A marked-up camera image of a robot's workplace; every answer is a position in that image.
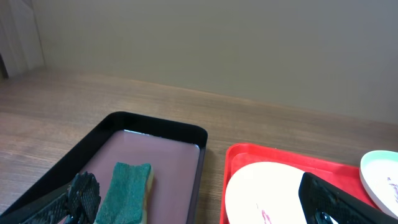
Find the black water tray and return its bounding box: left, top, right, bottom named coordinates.
left=1, top=112, right=208, bottom=223

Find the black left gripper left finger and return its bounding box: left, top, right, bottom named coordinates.
left=20, top=172, right=101, bottom=224

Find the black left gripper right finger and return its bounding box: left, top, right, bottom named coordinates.
left=298, top=172, right=397, bottom=224

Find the light green plate far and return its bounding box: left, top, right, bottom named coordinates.
left=359, top=150, right=397, bottom=219

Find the white plate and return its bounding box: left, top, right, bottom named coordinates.
left=224, top=162, right=307, bottom=224

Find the green yellow sponge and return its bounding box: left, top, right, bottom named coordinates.
left=95, top=162, right=154, bottom=224

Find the red serving tray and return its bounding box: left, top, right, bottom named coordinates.
left=223, top=143, right=377, bottom=208

